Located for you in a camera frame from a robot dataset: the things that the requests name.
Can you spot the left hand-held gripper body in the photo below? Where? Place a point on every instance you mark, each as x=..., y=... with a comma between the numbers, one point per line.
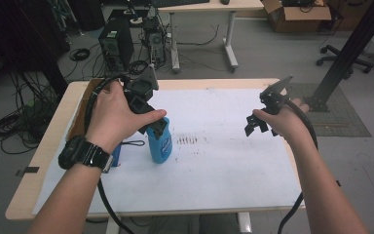
x=141, y=87

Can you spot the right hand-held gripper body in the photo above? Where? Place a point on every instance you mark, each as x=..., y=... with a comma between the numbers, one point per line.
x=272, y=97

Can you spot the blue plastic bottle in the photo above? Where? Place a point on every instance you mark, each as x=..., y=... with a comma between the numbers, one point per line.
x=160, y=149

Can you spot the person's right hand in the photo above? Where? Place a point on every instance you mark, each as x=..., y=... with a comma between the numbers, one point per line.
x=284, y=122

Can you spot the person's left hand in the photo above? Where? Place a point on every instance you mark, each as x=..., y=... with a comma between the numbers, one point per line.
x=113, y=113

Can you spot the small blue box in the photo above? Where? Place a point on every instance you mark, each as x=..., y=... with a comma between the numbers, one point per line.
x=117, y=157

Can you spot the open grey computer case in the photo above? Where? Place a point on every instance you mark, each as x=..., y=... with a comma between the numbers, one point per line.
x=154, y=40

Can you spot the black computer tower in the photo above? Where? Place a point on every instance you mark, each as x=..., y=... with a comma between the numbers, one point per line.
x=115, y=45

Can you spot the black wrist watch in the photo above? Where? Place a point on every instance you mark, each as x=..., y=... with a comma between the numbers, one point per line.
x=84, y=152

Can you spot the white table sheet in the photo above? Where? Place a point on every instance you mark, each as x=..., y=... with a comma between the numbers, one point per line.
x=214, y=178

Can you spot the grey floor mat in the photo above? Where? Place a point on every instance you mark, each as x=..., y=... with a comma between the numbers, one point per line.
x=337, y=120

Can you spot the black office chair base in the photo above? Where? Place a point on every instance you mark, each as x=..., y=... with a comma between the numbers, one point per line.
x=341, y=58

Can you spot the open cardboard box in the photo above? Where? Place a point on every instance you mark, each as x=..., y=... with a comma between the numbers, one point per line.
x=293, y=16

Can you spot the black metal stand beam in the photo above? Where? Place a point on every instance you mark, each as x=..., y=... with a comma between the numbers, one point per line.
x=350, y=52

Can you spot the black keyboard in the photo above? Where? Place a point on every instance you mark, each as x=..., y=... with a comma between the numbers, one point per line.
x=180, y=2

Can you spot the white table leg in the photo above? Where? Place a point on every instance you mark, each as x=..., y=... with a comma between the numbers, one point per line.
x=245, y=223

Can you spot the white desk with legs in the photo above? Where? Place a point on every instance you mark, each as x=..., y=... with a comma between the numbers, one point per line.
x=207, y=6

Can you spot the black computer mouse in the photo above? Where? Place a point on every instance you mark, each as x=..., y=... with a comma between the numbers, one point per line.
x=225, y=1

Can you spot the black tape strip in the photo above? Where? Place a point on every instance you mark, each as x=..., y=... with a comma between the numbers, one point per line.
x=29, y=170

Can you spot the black curtain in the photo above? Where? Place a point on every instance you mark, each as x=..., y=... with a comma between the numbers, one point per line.
x=22, y=39

